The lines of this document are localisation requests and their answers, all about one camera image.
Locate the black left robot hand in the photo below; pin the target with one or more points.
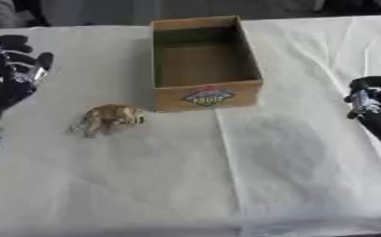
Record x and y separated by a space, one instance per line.
5 77

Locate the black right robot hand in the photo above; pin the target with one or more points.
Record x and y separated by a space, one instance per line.
380 108

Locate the tan cardboard box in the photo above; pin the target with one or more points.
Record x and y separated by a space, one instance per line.
204 63

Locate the tan toy animal figure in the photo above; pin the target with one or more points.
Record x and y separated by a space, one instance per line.
110 118

